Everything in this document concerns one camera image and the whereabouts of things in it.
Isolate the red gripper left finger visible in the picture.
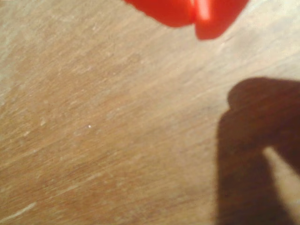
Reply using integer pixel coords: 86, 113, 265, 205
123, 0, 197, 28

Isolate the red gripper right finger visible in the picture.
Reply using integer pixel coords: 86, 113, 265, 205
194, 0, 250, 40

